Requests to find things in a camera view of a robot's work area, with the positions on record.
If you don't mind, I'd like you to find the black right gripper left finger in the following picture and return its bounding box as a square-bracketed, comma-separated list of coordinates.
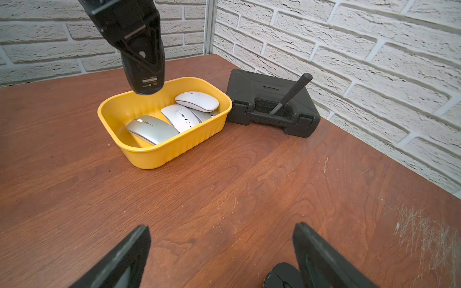
[71, 225, 151, 288]

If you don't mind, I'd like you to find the black mouse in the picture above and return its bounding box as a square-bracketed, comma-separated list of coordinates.
[121, 46, 166, 96]
[263, 262, 304, 288]

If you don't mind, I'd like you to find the yellow plastic storage box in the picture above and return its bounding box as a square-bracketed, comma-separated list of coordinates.
[97, 77, 232, 169]

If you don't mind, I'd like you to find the silver mouse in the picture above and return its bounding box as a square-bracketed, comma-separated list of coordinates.
[189, 108, 219, 122]

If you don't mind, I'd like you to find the black plastic tool case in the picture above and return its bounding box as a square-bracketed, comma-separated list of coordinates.
[226, 68, 321, 138]

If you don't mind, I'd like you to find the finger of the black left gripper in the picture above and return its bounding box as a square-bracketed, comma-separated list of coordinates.
[79, 0, 165, 73]

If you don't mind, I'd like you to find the white mouse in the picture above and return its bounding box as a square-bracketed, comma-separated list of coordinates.
[175, 91, 219, 113]
[127, 115, 179, 145]
[161, 104, 200, 133]

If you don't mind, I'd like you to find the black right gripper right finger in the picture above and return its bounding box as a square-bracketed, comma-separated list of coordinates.
[292, 223, 377, 288]

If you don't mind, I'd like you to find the aluminium corner post left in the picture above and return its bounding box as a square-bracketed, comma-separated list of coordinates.
[204, 0, 218, 55]

